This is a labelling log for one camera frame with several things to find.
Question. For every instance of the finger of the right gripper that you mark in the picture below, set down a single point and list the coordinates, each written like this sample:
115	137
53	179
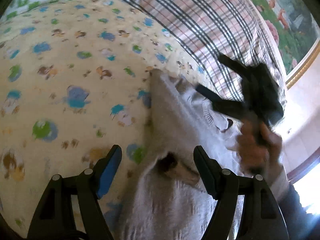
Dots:
234	109
244	71

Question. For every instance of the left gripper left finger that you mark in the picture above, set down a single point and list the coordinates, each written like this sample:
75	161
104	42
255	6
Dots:
53	217

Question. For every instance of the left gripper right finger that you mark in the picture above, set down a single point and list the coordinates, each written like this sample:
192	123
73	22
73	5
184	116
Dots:
261	216

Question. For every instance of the beige knitted sweater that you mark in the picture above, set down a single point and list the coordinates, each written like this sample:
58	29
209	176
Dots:
166	198

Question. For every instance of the red sleeve right forearm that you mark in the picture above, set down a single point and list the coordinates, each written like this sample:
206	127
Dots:
299	223

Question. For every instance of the person's right hand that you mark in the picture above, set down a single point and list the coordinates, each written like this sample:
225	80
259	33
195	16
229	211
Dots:
259	148

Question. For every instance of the plaid checkered quilt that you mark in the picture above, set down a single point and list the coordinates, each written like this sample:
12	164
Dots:
207	28

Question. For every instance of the floral framed painting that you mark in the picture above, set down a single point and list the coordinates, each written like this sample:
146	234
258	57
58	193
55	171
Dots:
295	32

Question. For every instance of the yellow cartoon bear bedsheet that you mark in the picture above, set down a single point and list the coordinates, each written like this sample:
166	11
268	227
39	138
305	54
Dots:
74	82

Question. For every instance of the red wooden window frame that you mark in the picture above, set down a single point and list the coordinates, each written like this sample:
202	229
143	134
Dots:
304	168

